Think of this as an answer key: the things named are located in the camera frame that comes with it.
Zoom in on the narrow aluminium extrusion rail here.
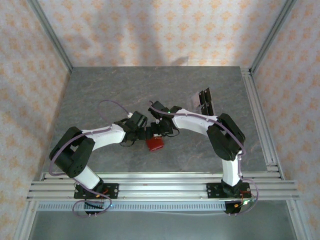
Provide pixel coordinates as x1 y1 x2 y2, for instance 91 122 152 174
39 171 286 183

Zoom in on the grey slotted cable duct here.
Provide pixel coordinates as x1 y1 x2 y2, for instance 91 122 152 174
37 201 227 213

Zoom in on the aluminium frame leg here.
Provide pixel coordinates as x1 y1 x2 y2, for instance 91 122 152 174
286 199 311 240
13 201 38 240

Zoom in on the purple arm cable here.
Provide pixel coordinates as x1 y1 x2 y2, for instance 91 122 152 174
148 100 260 217
48 99 132 219

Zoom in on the aluminium table side rail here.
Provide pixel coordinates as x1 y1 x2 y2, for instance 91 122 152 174
240 66 286 181

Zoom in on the black controller board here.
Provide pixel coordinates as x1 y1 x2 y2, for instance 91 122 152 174
223 198 258 217

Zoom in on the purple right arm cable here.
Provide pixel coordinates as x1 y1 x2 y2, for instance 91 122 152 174
148 100 260 217

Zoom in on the red card holder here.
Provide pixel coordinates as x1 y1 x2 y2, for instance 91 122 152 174
145 136 166 153

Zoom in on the aluminium frame post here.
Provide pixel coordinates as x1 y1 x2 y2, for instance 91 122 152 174
248 0 299 74
26 0 74 74

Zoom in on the grey metal sheet panel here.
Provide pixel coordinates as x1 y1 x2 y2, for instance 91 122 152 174
28 211 300 240

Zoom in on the wide aluminium extrusion rail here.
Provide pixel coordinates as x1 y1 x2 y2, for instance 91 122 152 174
26 180 300 202

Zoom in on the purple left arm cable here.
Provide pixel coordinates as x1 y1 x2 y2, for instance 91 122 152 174
48 99 132 219

